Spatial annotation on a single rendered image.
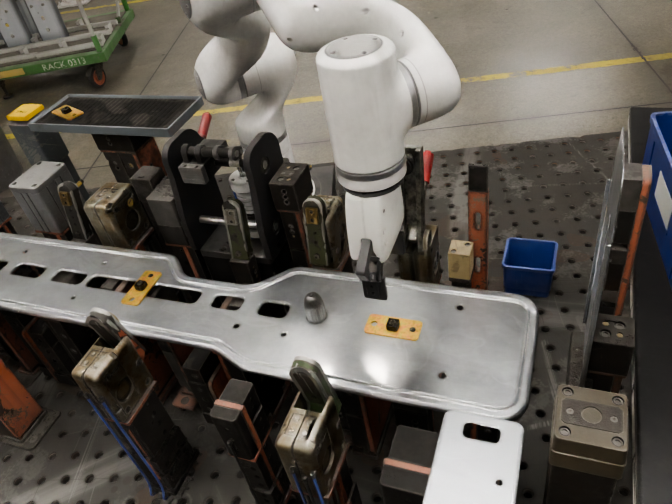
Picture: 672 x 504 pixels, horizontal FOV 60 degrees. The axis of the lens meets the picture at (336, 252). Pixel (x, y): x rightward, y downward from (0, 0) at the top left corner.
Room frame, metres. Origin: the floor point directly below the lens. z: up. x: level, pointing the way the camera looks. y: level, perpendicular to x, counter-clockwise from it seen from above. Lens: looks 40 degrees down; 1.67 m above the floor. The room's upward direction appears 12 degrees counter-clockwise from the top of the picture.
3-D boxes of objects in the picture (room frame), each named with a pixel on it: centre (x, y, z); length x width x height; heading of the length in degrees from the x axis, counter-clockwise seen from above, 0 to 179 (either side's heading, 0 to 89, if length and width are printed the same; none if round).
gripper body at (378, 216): (0.60, -0.06, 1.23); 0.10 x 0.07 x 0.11; 153
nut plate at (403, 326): (0.60, -0.06, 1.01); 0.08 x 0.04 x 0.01; 63
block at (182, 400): (0.82, 0.35, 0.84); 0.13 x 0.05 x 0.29; 153
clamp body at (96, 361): (0.63, 0.38, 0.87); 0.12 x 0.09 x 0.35; 153
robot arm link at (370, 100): (0.60, -0.07, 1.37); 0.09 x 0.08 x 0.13; 106
